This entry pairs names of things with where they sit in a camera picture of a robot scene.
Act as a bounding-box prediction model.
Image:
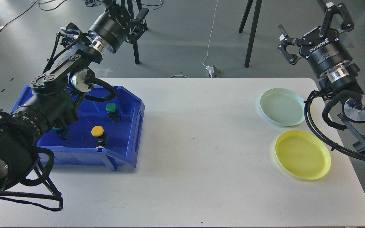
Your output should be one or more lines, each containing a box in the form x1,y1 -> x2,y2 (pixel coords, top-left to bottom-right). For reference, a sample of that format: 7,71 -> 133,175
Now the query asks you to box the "white cable on floor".
169,0 -> 219,78

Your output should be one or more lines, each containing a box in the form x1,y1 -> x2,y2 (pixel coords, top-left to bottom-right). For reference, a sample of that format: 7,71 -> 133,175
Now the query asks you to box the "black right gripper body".
299,27 -> 352,78

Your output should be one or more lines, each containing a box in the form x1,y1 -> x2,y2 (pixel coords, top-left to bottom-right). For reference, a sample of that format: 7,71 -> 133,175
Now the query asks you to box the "black tripod left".
120,0 -> 149,65

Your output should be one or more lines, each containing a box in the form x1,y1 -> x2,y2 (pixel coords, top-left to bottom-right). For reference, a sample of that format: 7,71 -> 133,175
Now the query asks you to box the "blue plastic bin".
11,84 -> 145,172

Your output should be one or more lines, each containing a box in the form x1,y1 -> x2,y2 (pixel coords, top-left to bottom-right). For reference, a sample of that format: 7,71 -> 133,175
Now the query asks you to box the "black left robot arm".
0,0 -> 149,211

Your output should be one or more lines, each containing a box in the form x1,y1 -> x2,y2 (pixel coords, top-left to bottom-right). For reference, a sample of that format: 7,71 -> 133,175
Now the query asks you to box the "black tripod right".
239,0 -> 262,68

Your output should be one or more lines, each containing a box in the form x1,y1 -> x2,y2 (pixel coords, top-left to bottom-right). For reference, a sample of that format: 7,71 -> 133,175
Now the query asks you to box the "black cable on floor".
0,0 -> 67,53

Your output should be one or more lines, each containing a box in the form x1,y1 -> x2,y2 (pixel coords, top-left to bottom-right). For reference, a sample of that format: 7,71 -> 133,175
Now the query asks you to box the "yellow plate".
275,130 -> 331,180

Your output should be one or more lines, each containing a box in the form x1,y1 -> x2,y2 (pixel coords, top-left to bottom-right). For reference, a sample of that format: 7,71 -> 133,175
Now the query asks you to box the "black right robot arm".
278,3 -> 365,161

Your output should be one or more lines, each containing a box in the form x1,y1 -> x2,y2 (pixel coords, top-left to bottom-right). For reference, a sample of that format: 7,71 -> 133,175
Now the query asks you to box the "yellow push button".
91,125 -> 108,146

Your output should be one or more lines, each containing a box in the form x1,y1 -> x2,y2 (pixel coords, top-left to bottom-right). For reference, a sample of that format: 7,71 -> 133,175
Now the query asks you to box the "white power adapter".
206,65 -> 221,78

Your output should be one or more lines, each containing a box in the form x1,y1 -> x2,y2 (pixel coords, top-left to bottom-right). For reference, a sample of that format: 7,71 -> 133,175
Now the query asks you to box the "black tripod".
239,0 -> 262,68
120,0 -> 149,65

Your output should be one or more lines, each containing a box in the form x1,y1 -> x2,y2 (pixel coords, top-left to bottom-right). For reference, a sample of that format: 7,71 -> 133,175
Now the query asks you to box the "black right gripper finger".
319,3 -> 355,39
277,25 -> 306,66

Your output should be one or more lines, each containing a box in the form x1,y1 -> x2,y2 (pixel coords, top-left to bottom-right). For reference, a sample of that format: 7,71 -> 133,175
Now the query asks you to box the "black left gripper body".
88,6 -> 131,53

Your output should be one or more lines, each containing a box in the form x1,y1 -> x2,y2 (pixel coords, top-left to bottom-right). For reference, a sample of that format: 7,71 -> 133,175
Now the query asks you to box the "light green plate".
259,88 -> 305,127

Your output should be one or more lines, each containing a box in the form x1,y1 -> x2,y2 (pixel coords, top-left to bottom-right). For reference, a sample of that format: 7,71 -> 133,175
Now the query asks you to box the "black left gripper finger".
126,8 -> 149,41
103,0 -> 126,15

